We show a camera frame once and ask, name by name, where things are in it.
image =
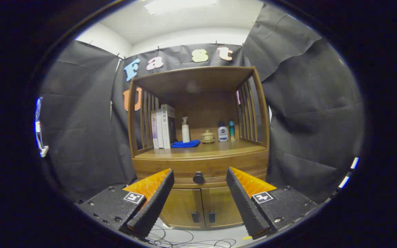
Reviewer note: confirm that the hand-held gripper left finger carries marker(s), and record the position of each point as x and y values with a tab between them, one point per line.
157	203

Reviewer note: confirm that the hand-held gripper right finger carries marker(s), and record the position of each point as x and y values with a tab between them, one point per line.
243	203

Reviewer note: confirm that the wooden cabinet door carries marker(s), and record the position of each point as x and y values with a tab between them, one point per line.
222	206
184	206

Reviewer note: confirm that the wooden countertop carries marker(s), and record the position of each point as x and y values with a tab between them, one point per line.
219	148

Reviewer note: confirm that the wooden cabinet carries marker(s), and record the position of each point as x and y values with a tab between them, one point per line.
202	103

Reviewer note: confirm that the blue folded cloth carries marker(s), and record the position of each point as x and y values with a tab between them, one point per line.
186	144

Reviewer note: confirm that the white lotion bottle blue cap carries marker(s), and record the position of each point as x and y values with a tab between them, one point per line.
223	134

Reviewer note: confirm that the thin white book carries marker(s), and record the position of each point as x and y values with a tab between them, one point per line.
160	131

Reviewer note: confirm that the thin purple book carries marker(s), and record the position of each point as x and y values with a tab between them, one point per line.
154	131

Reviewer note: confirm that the teal slim bottle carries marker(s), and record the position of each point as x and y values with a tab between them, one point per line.
232	131

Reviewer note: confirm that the beige lidded teacup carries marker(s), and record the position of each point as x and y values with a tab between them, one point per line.
207	137

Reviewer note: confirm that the white pump bottle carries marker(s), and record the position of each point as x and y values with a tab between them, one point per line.
185	134

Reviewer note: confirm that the thick white and black book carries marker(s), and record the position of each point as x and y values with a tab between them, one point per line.
166	127

